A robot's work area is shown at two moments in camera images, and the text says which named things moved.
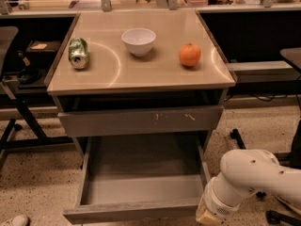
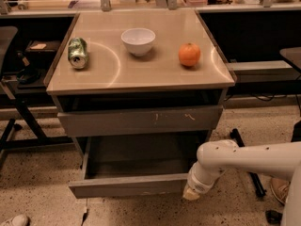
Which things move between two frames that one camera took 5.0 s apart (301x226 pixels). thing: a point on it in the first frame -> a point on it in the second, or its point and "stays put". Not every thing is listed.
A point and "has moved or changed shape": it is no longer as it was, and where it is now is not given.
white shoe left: [20, 220] stays put
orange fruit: [189, 55] stays put
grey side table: [293, 55] stays put
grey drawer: [139, 180] has moved or changed shape
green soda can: [78, 52] stays put
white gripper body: [218, 203] -> [198, 187]
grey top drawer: [140, 121] stays put
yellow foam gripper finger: [203, 216] -> [191, 194]
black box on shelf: [40, 53] stays put
